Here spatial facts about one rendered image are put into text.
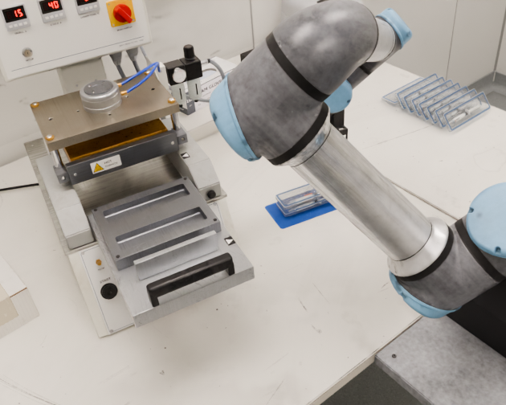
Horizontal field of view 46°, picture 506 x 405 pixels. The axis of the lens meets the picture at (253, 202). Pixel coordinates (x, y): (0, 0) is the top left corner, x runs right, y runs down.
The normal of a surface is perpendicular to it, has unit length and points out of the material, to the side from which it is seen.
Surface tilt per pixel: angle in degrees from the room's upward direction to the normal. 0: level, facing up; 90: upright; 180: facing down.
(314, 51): 57
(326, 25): 33
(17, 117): 90
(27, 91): 90
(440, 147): 0
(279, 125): 76
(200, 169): 41
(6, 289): 2
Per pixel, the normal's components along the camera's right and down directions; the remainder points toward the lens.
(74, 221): 0.24, -0.24
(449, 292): -0.04, 0.54
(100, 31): 0.45, 0.54
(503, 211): -0.53, -0.30
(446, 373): -0.07, -0.78
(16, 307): 0.67, 0.41
